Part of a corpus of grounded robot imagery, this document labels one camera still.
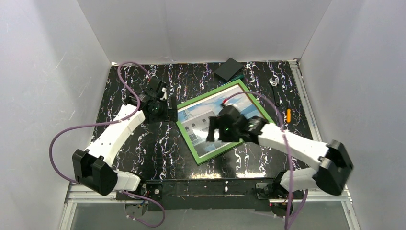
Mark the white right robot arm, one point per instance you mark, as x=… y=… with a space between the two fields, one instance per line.
x=329 y=164

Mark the building photo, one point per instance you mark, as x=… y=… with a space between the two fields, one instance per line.
x=203 y=114

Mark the black square box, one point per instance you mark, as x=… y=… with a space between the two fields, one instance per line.
x=228 y=69

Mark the green handled screwdriver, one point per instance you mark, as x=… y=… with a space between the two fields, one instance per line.
x=238 y=77

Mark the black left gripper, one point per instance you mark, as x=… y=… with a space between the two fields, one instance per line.
x=169 y=112

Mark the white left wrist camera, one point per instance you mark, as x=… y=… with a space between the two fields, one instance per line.
x=162 y=95

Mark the aluminium rail frame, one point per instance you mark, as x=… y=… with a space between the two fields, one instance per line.
x=179 y=150

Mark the orange handled screwdriver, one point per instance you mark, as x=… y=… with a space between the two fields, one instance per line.
x=288 y=115

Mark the green picture frame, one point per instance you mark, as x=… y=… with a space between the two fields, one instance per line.
x=187 y=127

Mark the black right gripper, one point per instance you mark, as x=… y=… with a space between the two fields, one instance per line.
x=214 y=130

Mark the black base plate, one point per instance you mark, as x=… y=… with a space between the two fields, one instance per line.
x=205 y=194

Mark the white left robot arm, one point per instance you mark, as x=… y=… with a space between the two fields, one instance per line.
x=93 y=166

